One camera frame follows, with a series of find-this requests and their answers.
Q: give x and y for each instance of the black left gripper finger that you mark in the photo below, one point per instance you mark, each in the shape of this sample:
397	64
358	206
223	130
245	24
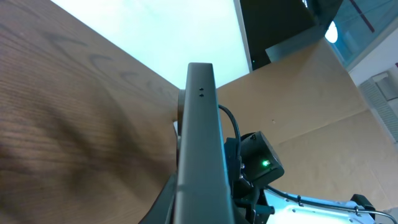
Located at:
162	210

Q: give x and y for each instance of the Galaxy smartphone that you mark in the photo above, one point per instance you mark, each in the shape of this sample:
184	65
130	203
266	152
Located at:
203	193

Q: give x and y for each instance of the brown cardboard partition board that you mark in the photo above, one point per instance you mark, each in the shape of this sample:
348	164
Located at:
330	143

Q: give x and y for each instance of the white louvred wall vent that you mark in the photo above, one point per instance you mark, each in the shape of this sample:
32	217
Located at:
380	92

